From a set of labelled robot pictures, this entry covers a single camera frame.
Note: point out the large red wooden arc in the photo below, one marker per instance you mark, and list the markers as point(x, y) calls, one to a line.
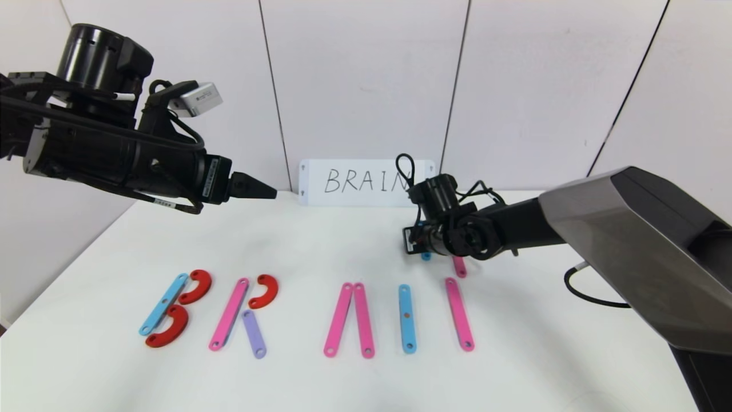
point(201, 286)
point(176, 329)

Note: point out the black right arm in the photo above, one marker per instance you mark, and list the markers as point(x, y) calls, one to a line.
point(629, 229)

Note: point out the pink wooden bar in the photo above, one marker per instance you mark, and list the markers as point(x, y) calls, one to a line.
point(337, 319)
point(459, 315)
point(229, 315)
point(460, 268)
point(363, 320)

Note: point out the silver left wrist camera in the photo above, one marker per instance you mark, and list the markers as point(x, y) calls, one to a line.
point(199, 98)

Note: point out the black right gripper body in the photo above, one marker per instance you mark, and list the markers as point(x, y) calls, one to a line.
point(410, 240)

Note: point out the small red wooden arc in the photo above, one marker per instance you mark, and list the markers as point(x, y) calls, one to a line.
point(269, 292)

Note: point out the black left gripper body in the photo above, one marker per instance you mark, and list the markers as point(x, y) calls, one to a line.
point(218, 179)

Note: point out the white BRAIN sign card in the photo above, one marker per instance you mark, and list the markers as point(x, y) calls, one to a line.
point(343, 183)

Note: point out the long blue wooden bar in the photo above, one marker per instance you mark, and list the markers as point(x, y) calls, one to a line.
point(164, 304)
point(406, 318)

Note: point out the short purple wooden bar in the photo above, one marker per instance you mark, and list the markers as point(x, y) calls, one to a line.
point(254, 335)

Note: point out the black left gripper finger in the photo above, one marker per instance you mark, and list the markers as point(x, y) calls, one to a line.
point(250, 187)

